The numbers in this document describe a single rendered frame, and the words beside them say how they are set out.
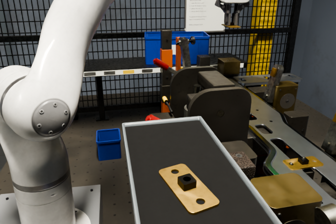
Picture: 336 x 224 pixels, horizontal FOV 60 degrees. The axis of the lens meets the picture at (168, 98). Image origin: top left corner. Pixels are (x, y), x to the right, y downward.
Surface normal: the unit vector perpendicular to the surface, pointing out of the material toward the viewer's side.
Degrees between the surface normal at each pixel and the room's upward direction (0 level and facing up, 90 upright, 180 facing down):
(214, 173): 0
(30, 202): 90
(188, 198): 0
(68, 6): 65
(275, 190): 0
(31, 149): 27
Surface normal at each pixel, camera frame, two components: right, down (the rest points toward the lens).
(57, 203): 0.75, 0.26
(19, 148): 0.12, -0.57
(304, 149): 0.00, -0.93
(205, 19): 0.21, 0.36
